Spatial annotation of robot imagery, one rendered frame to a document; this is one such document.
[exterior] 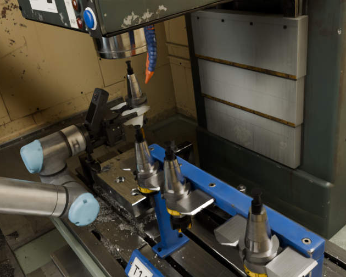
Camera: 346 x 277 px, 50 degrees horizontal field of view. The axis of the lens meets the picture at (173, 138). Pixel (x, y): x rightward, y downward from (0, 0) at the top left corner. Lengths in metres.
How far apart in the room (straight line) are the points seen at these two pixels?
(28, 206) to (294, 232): 0.54
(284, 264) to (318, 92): 0.71
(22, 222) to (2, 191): 0.96
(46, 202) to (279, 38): 0.79
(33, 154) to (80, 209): 0.19
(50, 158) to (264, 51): 0.72
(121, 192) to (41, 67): 1.02
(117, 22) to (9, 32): 1.35
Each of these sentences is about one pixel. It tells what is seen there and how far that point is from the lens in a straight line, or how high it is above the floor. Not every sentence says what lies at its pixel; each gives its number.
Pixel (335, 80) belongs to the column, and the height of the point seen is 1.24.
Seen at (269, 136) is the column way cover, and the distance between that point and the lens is 1.36.
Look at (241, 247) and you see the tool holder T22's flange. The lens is 0.62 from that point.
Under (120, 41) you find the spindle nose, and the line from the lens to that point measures 0.94.
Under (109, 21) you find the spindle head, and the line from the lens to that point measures 0.63.
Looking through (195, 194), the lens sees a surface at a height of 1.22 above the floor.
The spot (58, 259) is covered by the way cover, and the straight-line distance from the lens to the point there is 1.43.
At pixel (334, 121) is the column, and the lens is 1.22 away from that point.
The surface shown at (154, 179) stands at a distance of 0.80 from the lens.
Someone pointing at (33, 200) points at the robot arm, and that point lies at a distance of 0.85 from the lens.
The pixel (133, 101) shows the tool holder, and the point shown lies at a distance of 1.04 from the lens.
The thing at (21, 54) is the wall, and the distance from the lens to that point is 1.98.
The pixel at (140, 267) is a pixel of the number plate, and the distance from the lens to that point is 0.99.
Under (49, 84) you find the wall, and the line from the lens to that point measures 2.05.
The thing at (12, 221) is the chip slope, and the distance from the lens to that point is 1.80.
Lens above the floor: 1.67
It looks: 29 degrees down
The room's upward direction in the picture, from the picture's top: 9 degrees counter-clockwise
